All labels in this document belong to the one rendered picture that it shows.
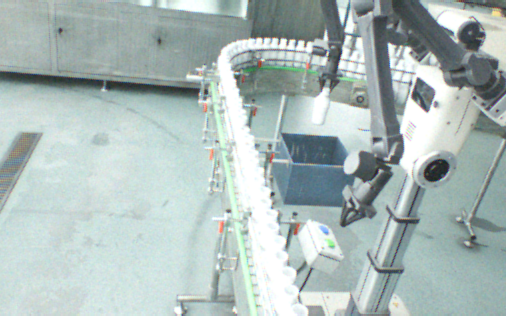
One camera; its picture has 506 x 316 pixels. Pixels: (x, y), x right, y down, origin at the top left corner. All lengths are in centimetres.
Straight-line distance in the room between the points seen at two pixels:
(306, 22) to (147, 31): 283
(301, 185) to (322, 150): 35
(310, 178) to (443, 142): 65
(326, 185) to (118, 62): 318
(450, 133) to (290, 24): 535
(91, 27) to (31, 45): 59
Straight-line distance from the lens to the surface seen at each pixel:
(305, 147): 241
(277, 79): 320
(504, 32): 571
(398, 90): 315
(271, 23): 686
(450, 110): 169
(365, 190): 128
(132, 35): 484
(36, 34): 500
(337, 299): 250
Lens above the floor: 192
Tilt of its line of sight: 28 degrees down
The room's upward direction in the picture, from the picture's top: 10 degrees clockwise
